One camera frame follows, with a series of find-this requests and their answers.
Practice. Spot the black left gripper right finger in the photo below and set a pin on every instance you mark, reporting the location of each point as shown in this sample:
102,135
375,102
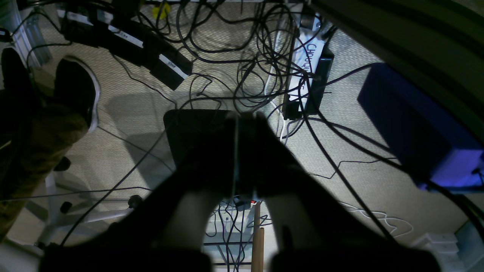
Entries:
314,232

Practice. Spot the long black power strip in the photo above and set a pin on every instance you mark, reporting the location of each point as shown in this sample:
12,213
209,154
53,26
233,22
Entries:
125,38

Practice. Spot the wooden stick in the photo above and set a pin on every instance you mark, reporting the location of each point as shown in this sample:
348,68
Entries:
257,264

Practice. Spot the white power strip with writing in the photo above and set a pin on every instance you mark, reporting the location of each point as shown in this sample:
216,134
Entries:
306,53

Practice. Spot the blue box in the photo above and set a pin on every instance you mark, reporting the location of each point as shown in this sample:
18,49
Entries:
422,135

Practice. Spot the black shoe white sole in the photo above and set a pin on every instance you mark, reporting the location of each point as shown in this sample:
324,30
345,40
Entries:
76,86

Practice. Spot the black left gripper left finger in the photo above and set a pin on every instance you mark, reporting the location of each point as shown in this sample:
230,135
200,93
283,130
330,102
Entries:
166,232

